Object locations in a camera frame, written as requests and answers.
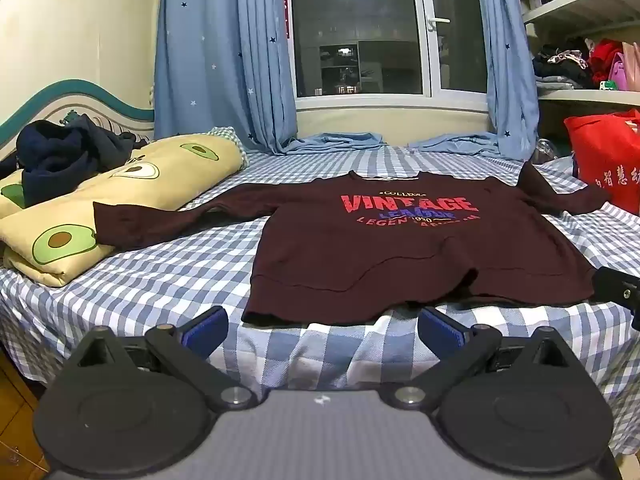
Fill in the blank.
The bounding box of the green checked pillow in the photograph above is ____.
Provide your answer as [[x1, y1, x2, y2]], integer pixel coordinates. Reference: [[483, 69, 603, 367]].
[[207, 126, 250, 171]]

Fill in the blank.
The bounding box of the bed with blue checked sheet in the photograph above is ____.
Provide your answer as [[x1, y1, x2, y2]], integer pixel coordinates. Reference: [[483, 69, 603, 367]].
[[0, 132, 640, 396]]

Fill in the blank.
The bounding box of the magenta handbag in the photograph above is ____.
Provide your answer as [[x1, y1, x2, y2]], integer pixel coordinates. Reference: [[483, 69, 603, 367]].
[[606, 52, 627, 91]]

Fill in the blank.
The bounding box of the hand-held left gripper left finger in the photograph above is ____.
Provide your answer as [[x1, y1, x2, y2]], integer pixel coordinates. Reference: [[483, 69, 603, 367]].
[[62, 305, 258, 411]]

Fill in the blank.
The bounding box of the pile of folded clothes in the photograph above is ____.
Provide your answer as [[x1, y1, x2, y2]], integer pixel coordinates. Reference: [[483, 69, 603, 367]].
[[531, 42, 596, 92]]

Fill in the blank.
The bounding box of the white framed window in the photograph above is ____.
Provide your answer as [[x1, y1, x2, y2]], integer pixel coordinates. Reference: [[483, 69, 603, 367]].
[[282, 0, 493, 113]]

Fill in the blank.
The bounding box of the clear plastic bag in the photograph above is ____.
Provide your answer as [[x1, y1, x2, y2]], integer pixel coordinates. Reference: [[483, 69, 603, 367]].
[[532, 137, 566, 166]]

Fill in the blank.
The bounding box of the teal and white headboard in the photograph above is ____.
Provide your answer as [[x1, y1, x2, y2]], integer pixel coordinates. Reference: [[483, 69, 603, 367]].
[[0, 79, 156, 161]]

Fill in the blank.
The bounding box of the maroon printed sweatshirt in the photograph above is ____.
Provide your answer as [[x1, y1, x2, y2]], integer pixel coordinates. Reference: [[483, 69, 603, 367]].
[[93, 161, 612, 328]]

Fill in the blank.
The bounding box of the white shelf unit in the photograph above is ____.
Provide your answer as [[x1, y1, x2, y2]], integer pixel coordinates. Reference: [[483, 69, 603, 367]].
[[510, 0, 640, 111]]

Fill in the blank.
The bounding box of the dark navy clothing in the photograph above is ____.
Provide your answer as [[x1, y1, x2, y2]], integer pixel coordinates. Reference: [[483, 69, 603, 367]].
[[0, 114, 151, 208]]

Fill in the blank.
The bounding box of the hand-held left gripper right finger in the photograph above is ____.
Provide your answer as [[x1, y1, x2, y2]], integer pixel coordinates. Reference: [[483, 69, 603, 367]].
[[382, 306, 576, 411]]

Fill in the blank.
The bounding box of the blue star curtain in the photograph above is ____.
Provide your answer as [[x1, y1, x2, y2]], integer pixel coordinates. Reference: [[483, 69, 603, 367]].
[[407, 0, 541, 163], [154, 0, 386, 156]]

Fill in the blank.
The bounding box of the yellow avocado print pillow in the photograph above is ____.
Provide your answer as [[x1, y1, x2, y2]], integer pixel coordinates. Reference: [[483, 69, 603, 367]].
[[0, 132, 248, 288]]

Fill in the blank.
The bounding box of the red fabric bag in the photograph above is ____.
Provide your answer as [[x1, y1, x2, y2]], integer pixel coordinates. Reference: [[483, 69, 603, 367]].
[[564, 109, 640, 216]]

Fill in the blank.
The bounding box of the red cloth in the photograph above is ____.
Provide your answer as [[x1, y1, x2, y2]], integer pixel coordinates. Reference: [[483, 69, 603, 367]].
[[587, 37, 626, 86]]

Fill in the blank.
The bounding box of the pale pink handbag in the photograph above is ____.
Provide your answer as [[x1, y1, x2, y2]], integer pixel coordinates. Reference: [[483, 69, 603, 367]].
[[621, 42, 640, 92]]

